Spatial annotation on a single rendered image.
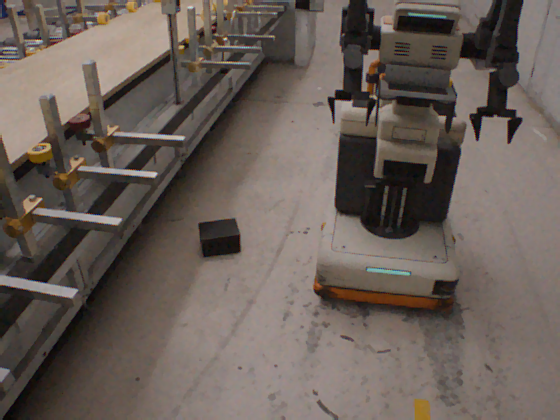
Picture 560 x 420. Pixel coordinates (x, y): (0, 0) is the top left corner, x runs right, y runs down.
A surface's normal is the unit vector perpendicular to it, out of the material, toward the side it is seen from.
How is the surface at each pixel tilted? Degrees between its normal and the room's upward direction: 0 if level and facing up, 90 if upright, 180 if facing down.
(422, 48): 98
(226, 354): 0
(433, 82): 90
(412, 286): 90
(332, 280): 90
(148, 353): 0
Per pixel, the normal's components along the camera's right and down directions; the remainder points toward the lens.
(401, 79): -0.19, 0.53
